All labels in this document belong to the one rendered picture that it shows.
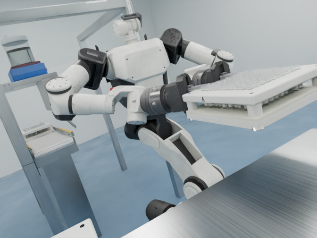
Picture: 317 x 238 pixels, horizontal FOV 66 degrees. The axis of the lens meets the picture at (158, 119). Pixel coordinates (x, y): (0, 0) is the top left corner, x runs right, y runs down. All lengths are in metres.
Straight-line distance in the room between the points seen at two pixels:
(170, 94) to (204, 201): 0.33
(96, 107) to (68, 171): 1.15
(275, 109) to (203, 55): 0.72
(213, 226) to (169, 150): 0.68
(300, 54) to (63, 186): 3.57
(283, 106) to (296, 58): 3.68
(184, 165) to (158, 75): 0.42
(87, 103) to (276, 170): 0.56
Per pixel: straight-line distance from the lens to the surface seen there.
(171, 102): 0.72
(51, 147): 1.73
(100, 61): 1.05
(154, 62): 1.11
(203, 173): 1.11
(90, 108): 0.81
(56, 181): 1.91
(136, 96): 0.79
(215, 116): 0.58
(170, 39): 1.23
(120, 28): 1.13
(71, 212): 2.01
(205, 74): 0.86
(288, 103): 0.57
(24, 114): 4.97
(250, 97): 0.49
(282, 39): 4.27
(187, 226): 0.48
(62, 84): 0.85
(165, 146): 1.10
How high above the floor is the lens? 1.17
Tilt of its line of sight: 13 degrees down
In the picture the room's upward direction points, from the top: 16 degrees counter-clockwise
